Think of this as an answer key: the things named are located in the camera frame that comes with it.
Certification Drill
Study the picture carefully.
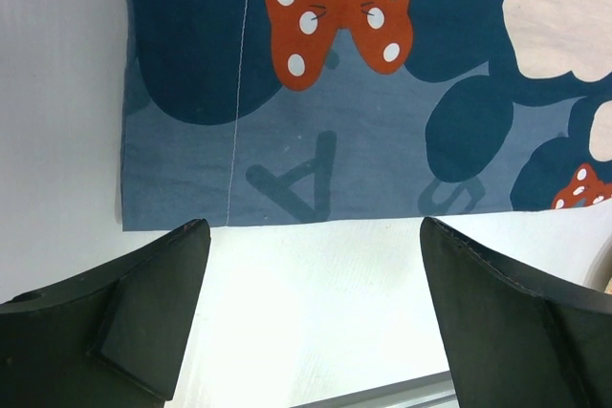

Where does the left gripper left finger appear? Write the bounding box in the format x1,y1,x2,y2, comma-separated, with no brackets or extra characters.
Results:
1,219,211,401

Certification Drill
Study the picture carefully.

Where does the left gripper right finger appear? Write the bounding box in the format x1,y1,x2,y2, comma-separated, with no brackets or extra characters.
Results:
420,218,611,408

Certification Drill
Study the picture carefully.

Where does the blue cartoon placemat cloth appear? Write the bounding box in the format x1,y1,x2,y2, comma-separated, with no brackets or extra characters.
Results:
120,0,611,231

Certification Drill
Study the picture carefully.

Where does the aluminium front rail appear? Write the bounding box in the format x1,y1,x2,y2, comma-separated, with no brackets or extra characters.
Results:
302,371,459,408

